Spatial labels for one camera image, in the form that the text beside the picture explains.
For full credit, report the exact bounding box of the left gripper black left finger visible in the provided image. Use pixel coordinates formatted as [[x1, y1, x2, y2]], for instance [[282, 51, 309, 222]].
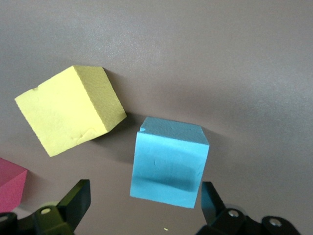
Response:
[[18, 180, 91, 235]]

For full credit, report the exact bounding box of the blue foam cube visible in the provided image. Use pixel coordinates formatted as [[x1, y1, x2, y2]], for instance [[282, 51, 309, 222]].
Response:
[[129, 117, 210, 209]]

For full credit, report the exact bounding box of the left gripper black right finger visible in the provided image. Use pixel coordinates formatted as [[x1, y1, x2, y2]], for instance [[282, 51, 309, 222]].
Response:
[[195, 181, 264, 235]]

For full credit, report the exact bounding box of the red foam cube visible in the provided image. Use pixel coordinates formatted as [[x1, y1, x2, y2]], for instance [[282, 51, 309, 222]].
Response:
[[0, 157, 28, 214]]

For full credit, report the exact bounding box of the yellow foam cube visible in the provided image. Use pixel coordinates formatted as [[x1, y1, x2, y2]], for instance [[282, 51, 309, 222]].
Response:
[[14, 65, 127, 157]]

